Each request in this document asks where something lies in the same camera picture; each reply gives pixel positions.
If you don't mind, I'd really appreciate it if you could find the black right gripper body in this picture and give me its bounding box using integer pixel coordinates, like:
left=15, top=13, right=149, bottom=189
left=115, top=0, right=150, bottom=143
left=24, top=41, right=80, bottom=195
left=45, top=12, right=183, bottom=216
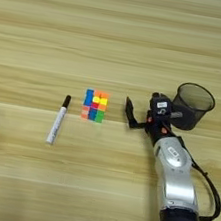
left=127, top=104, right=185, bottom=152

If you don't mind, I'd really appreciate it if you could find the multicoloured puzzle cube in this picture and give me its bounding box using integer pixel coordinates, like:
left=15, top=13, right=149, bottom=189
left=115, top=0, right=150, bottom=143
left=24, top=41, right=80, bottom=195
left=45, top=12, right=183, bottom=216
left=79, top=87, right=111, bottom=125

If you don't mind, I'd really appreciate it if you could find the white marker with black cap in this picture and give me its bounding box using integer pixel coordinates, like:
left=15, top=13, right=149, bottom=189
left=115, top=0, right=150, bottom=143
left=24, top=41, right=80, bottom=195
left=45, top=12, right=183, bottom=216
left=45, top=92, right=73, bottom=148

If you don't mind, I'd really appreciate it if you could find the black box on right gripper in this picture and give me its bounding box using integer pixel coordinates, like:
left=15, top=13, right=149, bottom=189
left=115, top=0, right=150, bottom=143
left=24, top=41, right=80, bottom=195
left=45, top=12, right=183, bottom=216
left=147, top=94, right=175, bottom=124

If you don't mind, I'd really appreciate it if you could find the black mesh cup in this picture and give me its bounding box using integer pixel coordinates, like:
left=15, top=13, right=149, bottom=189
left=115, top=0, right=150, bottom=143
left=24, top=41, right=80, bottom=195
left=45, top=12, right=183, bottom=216
left=167, top=79, right=219, bottom=136

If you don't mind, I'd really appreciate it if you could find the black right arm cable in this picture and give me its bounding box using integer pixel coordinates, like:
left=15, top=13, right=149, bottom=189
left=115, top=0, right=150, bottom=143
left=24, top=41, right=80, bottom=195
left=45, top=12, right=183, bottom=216
left=179, top=157, right=221, bottom=221

